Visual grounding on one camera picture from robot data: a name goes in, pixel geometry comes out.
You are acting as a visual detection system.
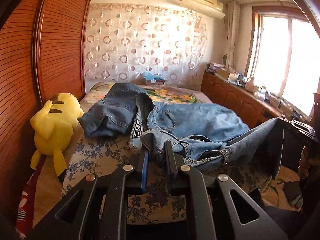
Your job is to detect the beige side curtain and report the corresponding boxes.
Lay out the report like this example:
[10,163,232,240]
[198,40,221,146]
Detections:
[227,1,240,69]

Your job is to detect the white wall air conditioner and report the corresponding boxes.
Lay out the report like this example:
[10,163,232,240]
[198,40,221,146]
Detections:
[180,0,225,19]

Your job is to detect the long wooden sideboard cabinet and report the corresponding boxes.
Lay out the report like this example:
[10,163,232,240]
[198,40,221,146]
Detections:
[201,72,281,128]

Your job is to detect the cardboard box on sideboard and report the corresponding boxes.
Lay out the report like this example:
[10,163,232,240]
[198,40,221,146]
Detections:
[215,68,239,82]

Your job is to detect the blue denim jeans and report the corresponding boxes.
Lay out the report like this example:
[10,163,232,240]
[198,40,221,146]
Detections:
[79,83,283,177]

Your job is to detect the wooden framed window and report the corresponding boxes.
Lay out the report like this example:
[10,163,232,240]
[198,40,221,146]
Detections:
[245,5,319,116]

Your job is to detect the cardboard box with blue cloth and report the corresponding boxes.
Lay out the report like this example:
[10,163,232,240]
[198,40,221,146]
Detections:
[143,72,165,86]

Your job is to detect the bed with blue floral sheet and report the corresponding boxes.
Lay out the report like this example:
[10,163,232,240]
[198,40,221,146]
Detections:
[61,81,281,225]

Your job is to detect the colourful floral blanket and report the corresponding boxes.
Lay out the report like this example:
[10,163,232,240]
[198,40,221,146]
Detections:
[89,81,213,105]

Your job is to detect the wooden slatted wardrobe door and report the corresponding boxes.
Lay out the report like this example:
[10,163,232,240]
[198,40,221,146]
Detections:
[1,0,90,224]

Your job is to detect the yellow Pikachu plush toy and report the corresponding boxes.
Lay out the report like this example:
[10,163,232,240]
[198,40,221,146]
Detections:
[30,93,84,178]

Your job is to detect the white bottle on sideboard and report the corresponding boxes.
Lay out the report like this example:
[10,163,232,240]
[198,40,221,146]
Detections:
[245,77,255,93]

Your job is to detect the sheer circle-pattern curtain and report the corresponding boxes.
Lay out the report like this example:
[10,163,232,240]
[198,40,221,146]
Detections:
[84,3,208,89]

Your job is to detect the person's right hand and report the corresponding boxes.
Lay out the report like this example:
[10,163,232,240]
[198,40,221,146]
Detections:
[297,146,319,180]

